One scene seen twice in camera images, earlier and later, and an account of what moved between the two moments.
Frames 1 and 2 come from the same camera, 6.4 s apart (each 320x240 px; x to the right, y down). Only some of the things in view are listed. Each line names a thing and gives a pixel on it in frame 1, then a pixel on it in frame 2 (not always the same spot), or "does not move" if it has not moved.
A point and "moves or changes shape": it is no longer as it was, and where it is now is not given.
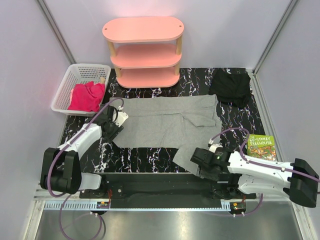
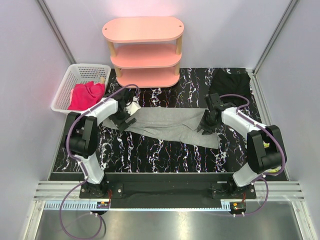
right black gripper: (214, 176) -> (202, 125)
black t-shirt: (233, 88) does not move
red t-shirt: (87, 96) does not move
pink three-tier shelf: (145, 50) does not move
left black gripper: (110, 136) -> (121, 124)
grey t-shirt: (184, 122) moves or changes shape
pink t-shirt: (71, 96) does not move
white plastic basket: (77, 75) does not move
